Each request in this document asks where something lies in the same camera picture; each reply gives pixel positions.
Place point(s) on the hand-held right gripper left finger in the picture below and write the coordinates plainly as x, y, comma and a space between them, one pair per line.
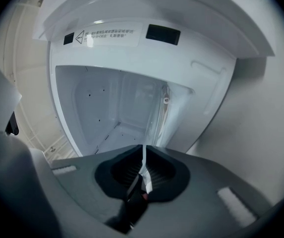
87, 182

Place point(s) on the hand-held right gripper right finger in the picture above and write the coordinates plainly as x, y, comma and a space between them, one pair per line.
196, 180

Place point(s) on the white microwave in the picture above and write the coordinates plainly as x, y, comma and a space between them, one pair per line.
141, 58

